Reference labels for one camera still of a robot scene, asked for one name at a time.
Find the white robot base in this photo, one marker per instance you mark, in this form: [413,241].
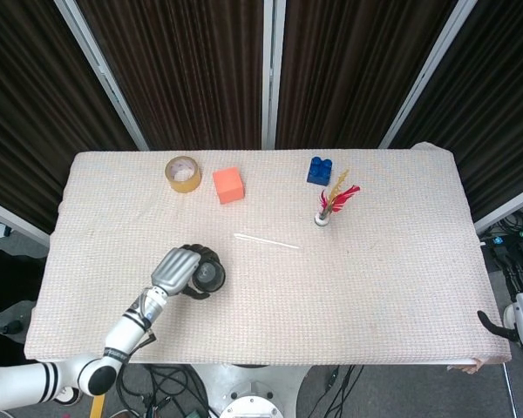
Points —
[287,379]

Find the orange foam cube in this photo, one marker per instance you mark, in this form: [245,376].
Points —
[228,187]

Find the tan packing tape roll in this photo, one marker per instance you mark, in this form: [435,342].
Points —
[187,185]

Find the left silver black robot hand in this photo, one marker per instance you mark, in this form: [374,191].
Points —
[174,270]

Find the black faceted plastic cup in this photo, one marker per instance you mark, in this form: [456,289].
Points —
[210,276]

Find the dark fabric partition panel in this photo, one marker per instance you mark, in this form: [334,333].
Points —
[353,65]
[178,65]
[26,109]
[497,109]

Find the white sneaker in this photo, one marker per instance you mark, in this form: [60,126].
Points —
[72,397]

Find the red yellow feather shuttlecock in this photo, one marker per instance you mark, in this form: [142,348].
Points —
[336,201]

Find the beige waffle table cloth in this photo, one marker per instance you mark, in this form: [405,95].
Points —
[375,283]

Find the silver partition bottom rail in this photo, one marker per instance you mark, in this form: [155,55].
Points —
[510,208]
[13,217]

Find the blue building block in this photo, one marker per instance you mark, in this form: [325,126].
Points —
[319,172]

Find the clear plastic tube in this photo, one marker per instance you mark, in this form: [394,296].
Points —
[266,240]

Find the silver partition post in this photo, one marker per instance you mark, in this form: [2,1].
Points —
[426,72]
[104,76]
[273,74]

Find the white paper scrap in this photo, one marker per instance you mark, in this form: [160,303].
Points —
[3,231]

